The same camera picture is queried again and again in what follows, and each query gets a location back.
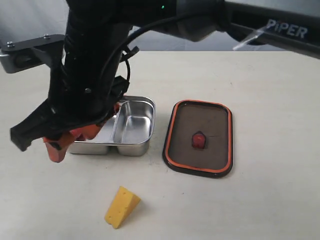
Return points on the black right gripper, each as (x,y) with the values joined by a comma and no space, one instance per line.
(83,92)

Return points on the yellow toy cheese wedge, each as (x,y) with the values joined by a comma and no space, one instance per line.
(122,205)

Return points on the dark transparent lunch box lid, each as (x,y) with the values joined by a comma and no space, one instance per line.
(199,139)

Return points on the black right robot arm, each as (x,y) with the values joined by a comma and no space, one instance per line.
(84,88)

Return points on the stainless steel lunch box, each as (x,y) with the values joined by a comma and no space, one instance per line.
(129,131)

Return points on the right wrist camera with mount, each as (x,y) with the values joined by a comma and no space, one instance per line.
(19,56)

